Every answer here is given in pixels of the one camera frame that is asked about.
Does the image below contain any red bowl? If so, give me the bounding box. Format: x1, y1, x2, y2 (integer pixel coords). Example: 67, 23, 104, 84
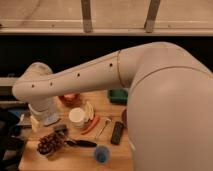
59, 93, 80, 107

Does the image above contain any white round container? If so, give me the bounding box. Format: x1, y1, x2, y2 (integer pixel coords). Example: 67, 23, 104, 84
69, 107, 88, 127

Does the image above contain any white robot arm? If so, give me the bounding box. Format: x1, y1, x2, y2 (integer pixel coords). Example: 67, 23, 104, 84
12, 42, 213, 171

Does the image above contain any orange carrot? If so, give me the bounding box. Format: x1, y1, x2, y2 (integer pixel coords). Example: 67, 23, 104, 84
81, 115, 100, 135

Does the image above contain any orange fruit in bowl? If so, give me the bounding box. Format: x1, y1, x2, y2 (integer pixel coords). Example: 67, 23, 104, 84
64, 93, 76, 100

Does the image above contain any dark red grape bunch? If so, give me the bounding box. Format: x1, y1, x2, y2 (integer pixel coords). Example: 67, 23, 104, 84
37, 133, 64, 155

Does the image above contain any purple bowl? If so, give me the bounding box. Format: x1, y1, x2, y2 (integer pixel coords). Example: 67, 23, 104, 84
121, 109, 127, 128

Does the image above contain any yellow banana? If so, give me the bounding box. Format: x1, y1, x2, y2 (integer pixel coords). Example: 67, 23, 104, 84
85, 101, 94, 121

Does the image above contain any small blue cup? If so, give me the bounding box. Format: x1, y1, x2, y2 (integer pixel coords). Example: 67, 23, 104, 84
94, 145, 110, 164

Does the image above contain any green plastic tray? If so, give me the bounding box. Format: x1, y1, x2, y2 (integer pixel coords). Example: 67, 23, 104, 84
107, 89, 128, 103

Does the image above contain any black remote control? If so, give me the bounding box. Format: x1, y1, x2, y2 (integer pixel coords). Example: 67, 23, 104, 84
110, 121, 124, 145

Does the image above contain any black chair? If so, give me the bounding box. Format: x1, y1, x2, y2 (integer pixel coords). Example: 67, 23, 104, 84
0, 107, 24, 171

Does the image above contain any small metal cup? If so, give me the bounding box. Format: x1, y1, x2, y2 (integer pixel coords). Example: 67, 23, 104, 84
53, 124, 68, 134

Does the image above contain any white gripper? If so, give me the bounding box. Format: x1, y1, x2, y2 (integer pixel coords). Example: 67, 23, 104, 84
28, 98, 58, 132

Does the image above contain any black handled utensil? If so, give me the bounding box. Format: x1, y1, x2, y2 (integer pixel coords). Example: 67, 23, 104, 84
65, 140, 97, 147

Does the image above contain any blue grey cloth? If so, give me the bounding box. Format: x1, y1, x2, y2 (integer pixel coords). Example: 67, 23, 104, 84
43, 113, 60, 126

